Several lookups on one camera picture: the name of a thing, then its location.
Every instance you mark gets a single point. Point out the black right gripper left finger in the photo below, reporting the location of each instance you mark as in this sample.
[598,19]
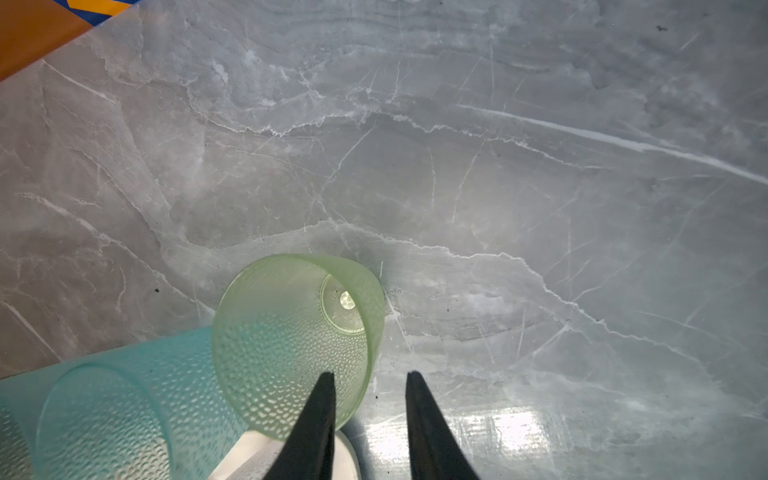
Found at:
[308,452]

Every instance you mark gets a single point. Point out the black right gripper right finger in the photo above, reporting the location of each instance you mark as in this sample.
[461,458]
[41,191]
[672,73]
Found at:
[433,450]

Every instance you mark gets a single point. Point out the light green tall cup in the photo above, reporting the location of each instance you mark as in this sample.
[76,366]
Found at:
[282,322]

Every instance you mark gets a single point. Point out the teal tall cup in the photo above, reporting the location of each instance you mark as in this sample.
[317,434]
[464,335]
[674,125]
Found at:
[152,410]

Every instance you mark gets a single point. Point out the white rectangular tray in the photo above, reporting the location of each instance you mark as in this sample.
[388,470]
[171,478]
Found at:
[254,453]

